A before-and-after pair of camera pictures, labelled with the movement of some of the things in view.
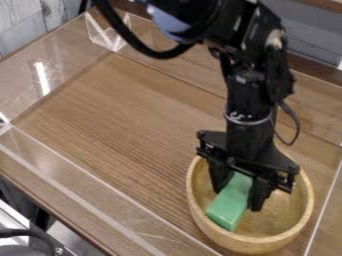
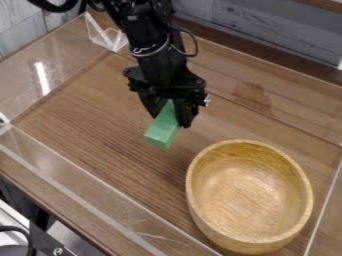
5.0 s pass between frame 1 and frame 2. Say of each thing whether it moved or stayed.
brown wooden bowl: stayed
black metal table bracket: stayed
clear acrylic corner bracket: stayed
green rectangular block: moved
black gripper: moved
